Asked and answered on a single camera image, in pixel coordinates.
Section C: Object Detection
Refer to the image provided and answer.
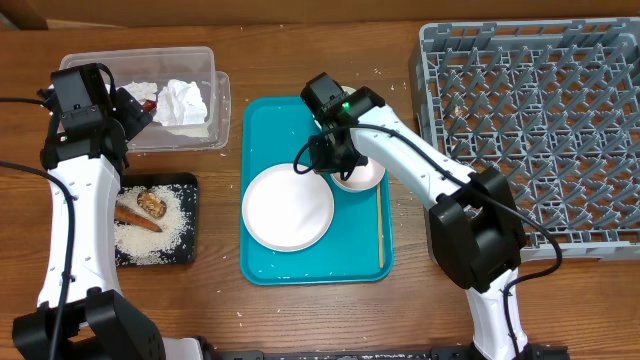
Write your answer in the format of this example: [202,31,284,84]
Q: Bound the white rice pile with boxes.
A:
[113,184,196,265]

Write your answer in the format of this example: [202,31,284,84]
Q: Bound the brown crumbly food scrap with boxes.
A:
[136,190,167,219]

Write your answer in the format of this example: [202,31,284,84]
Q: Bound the white napkin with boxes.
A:
[153,79,208,127]
[123,82,158,104]

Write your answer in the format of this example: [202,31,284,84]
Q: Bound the red snack wrapper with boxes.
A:
[143,100,156,113]

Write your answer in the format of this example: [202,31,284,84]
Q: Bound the black tray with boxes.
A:
[113,172,199,266]

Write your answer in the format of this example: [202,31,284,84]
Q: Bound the grey dish rack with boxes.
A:
[409,18,639,261]

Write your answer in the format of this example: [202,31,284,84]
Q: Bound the large white plate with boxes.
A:
[241,163,335,252]

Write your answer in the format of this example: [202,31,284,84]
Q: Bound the pink bowl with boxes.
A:
[331,158,386,193]

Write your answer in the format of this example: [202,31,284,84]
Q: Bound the teal serving tray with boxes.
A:
[240,96,394,286]

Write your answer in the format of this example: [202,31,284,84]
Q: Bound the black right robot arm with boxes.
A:
[300,73,569,359]

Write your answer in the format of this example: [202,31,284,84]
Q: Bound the orange carrot piece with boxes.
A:
[114,206,162,233]

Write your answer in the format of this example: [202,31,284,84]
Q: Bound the cream bowl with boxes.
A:
[314,86,356,129]

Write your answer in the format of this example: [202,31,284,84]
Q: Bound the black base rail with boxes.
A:
[218,345,570,360]

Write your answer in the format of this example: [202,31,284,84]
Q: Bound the clear plastic bin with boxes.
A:
[60,46,231,153]

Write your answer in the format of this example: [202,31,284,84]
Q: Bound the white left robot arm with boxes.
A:
[12,63,218,359]

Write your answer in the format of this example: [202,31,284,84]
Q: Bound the wooden chopstick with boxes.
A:
[376,183,384,269]

